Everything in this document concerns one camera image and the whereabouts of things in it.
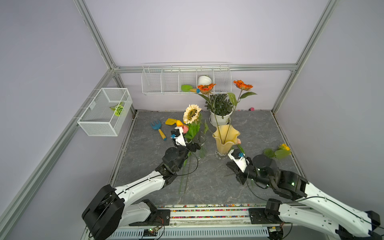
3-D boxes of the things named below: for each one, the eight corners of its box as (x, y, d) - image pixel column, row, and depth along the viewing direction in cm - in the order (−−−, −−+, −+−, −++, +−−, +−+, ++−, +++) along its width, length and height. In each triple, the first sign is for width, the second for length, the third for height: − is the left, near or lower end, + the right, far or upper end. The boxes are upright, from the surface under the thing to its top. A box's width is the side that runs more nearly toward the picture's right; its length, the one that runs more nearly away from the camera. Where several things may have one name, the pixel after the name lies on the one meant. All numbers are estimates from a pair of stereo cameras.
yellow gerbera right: (265, 159, 96) (269, 154, 91) (262, 149, 101) (265, 143, 96) (287, 159, 96) (292, 154, 91) (283, 149, 101) (287, 143, 96)
